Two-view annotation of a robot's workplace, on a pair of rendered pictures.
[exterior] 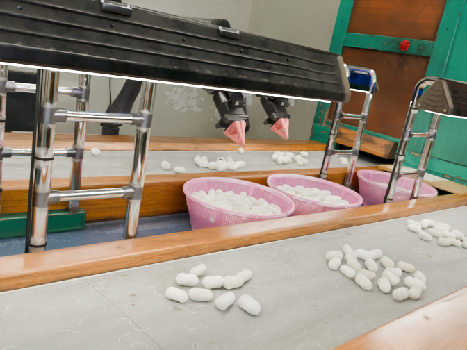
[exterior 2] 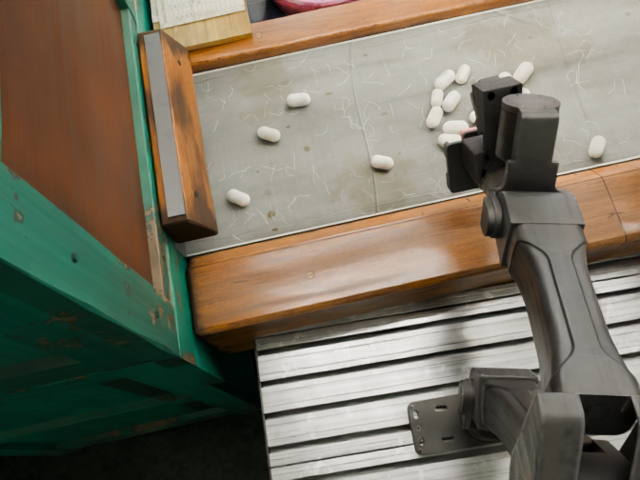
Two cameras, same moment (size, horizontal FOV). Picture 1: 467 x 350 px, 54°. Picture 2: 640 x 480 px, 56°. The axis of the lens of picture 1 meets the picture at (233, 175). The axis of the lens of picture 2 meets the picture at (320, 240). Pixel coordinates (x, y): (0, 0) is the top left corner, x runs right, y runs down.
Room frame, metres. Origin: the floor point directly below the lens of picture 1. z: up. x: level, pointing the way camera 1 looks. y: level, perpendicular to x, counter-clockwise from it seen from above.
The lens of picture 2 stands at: (2.19, -0.10, 1.55)
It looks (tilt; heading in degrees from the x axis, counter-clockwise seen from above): 70 degrees down; 221
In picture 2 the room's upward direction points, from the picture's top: 11 degrees counter-clockwise
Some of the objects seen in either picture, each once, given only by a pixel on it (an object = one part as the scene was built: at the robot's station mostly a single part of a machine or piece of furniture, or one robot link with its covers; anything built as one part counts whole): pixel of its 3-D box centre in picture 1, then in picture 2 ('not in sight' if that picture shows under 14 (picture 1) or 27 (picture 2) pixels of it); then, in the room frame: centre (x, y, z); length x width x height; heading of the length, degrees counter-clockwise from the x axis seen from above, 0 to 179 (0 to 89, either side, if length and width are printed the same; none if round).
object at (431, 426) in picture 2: not in sight; (489, 415); (2.06, 0.02, 0.71); 0.20 x 0.07 x 0.08; 130
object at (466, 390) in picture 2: not in sight; (496, 404); (2.06, 0.02, 0.77); 0.09 x 0.06 x 0.06; 118
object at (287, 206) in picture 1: (235, 212); not in sight; (1.04, -0.02, 0.72); 0.27 x 0.27 x 0.10
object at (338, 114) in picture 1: (327, 129); not in sight; (1.55, -0.29, 0.90); 0.20 x 0.19 x 0.45; 133
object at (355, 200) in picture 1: (310, 203); not in sight; (1.23, -0.23, 0.72); 0.27 x 0.27 x 0.10
